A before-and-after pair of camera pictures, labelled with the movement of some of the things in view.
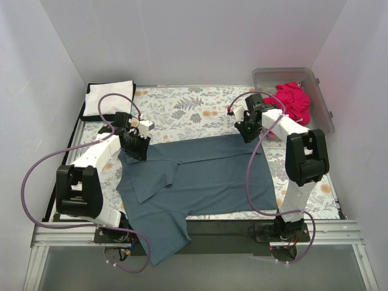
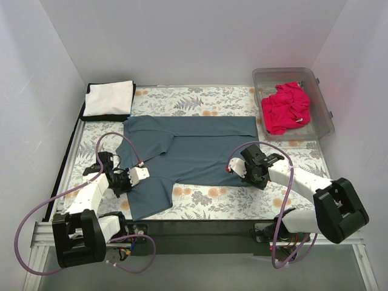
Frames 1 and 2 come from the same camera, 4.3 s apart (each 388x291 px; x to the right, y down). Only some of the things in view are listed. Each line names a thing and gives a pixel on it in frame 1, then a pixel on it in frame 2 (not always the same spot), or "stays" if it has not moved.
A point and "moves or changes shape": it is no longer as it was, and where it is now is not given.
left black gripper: x=134 y=145 to x=124 y=180
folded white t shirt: x=110 y=105 stays
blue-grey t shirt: x=196 y=175 moves or changes shape
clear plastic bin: x=266 y=79 stays
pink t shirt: x=295 y=99 stays
